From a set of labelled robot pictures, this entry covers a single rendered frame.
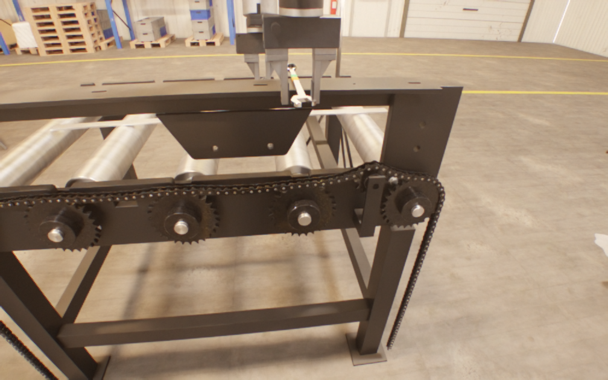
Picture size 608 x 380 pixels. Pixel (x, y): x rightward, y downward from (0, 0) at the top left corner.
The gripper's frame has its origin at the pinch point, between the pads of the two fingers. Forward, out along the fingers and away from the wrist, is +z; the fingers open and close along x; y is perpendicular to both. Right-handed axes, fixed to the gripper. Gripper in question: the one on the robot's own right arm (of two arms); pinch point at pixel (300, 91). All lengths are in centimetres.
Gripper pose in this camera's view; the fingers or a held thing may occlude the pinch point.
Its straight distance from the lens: 61.5
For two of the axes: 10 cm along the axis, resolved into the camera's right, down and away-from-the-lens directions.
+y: 1.3, 5.7, -8.1
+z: -0.2, 8.2, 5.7
